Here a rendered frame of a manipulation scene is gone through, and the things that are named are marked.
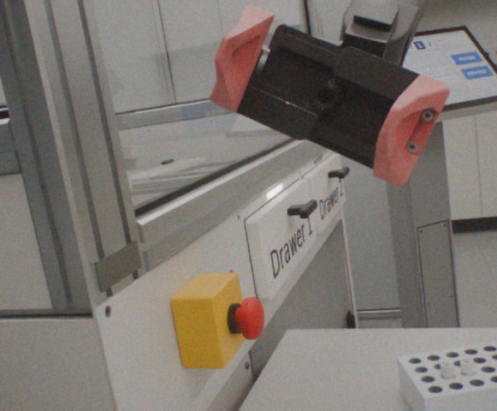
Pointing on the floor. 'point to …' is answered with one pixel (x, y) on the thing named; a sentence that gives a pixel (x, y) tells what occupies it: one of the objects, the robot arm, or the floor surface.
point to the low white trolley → (350, 367)
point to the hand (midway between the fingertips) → (304, 86)
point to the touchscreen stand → (425, 241)
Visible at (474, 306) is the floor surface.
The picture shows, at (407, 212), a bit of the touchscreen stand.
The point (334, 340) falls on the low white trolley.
